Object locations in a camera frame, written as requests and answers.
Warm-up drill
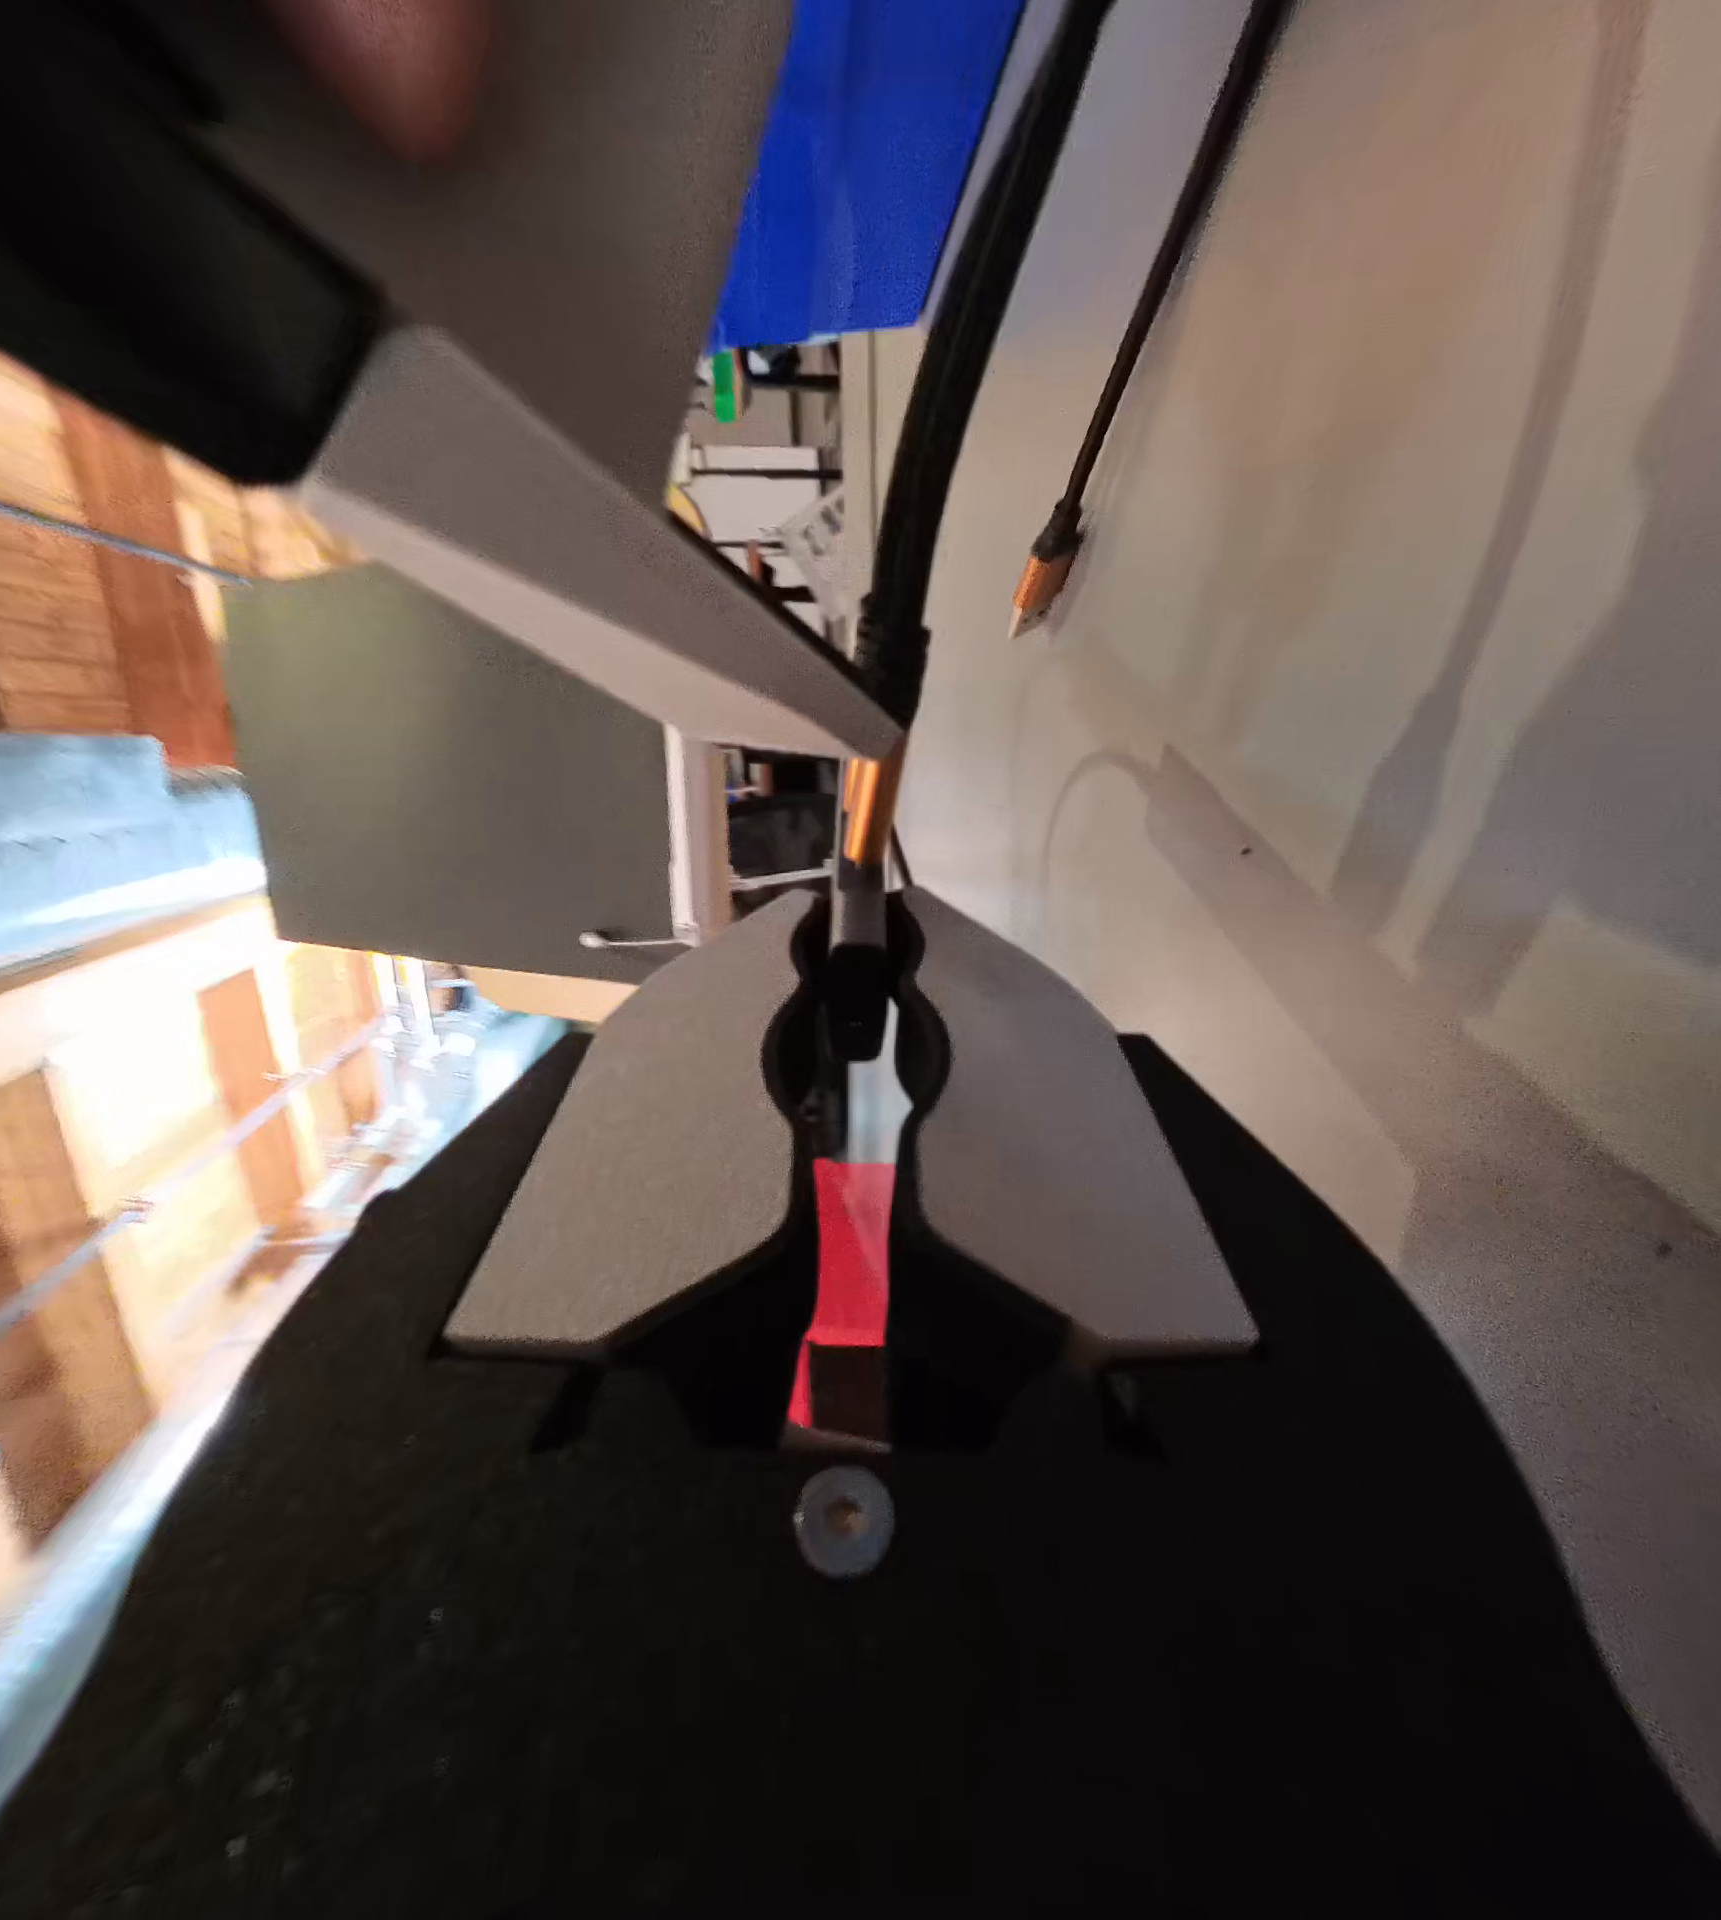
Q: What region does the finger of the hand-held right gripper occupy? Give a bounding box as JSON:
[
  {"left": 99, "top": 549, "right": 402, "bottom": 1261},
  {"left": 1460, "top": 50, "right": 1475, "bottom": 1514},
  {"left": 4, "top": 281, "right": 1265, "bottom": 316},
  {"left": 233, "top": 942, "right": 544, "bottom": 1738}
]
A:
[{"left": 200, "top": 0, "right": 906, "bottom": 769}]

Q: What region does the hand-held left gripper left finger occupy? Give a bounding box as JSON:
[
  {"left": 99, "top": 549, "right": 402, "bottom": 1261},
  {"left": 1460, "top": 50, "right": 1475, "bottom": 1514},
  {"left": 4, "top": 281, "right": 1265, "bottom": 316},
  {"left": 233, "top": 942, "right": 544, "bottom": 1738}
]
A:
[{"left": 440, "top": 888, "right": 825, "bottom": 1362}]

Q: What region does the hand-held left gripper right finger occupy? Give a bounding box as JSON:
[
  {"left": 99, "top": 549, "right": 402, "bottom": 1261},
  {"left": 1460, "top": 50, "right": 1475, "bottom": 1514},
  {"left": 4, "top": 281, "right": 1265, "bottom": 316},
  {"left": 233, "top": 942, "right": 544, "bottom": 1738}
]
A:
[{"left": 891, "top": 888, "right": 1263, "bottom": 1361}]

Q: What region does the red plastic bin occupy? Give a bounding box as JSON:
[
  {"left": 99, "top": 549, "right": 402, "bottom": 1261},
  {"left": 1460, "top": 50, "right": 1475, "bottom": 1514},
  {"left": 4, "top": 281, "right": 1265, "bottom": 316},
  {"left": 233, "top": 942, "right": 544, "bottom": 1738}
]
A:
[{"left": 785, "top": 1159, "right": 903, "bottom": 1431}]

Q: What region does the dark grey USB adapter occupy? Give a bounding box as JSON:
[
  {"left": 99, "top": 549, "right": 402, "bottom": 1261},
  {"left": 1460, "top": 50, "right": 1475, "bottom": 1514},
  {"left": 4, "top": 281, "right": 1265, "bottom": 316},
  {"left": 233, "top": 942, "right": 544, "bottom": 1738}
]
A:
[{"left": 819, "top": 882, "right": 905, "bottom": 1070}]

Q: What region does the black cable with orange plugs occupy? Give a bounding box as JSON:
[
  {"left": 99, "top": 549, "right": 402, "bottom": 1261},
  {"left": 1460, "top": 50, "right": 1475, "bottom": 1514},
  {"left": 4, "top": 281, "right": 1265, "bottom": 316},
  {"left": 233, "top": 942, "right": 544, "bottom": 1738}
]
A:
[{"left": 832, "top": 0, "right": 1297, "bottom": 877}]

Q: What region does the blue plastic bin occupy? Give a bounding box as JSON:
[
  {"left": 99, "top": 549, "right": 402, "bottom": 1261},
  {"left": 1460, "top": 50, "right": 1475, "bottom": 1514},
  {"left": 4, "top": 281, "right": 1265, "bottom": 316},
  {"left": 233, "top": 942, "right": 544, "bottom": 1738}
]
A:
[{"left": 706, "top": 0, "right": 1031, "bottom": 359}]

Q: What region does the grey desk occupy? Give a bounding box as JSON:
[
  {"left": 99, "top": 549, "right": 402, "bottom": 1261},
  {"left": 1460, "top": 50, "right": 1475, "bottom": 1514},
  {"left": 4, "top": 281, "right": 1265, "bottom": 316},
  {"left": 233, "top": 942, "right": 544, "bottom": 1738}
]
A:
[{"left": 860, "top": 0, "right": 1721, "bottom": 1920}]

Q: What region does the white board bracket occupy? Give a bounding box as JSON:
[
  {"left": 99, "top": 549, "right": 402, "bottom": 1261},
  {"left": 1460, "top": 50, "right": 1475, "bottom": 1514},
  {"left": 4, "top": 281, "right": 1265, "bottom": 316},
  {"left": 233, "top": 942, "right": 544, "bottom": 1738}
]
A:
[{"left": 663, "top": 732, "right": 738, "bottom": 944}]

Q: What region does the silver ventilation duct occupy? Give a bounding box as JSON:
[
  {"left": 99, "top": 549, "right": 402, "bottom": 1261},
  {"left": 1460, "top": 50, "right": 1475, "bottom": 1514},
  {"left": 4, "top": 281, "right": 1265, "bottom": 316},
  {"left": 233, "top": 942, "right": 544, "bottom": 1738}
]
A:
[{"left": 0, "top": 726, "right": 277, "bottom": 1001}]

